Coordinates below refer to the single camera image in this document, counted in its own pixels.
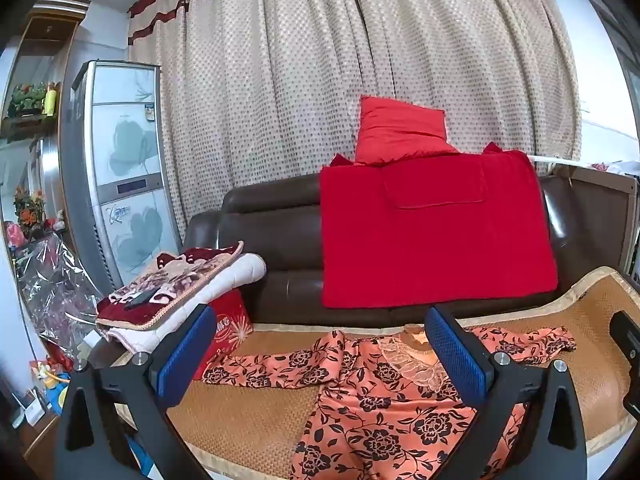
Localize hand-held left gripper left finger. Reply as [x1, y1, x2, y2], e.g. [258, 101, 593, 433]
[54, 304, 218, 480]

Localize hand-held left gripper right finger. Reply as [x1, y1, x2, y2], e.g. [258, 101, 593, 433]
[424, 305, 588, 480]

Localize orange floral blouse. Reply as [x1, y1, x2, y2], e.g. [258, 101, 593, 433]
[202, 325, 577, 480]

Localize black remote control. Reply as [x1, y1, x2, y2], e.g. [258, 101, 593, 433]
[124, 290, 166, 309]

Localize maroon floral folded blanket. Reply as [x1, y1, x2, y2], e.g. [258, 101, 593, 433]
[96, 241, 245, 331]

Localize woven bamboo mat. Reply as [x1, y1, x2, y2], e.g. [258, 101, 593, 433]
[107, 266, 640, 480]

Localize white folded quilt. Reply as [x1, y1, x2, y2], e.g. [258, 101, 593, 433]
[107, 252, 267, 356]

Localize red blanket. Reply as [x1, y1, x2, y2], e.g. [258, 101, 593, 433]
[319, 149, 560, 309]

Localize colourful toy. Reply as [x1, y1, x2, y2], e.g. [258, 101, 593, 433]
[30, 359, 71, 392]

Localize brown framed board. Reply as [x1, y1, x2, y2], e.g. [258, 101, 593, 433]
[562, 161, 640, 283]

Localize clear plastic sheet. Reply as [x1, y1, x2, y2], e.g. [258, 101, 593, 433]
[15, 232, 108, 361]

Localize brown leather sofa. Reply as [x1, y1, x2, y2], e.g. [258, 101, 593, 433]
[182, 162, 576, 333]

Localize silver floral refrigerator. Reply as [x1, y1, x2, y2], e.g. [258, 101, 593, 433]
[60, 60, 183, 291]

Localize artificial orange flowers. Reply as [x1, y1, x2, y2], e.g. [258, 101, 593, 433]
[12, 185, 48, 241]

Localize red pillow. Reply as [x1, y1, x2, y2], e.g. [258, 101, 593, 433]
[354, 95, 461, 165]

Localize beige dotted curtain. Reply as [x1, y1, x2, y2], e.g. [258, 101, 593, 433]
[127, 0, 583, 221]

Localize green plant ornament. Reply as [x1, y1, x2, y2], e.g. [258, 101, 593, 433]
[7, 82, 48, 113]

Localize wooden display cabinet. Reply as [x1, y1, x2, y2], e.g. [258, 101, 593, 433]
[0, 0, 91, 271]

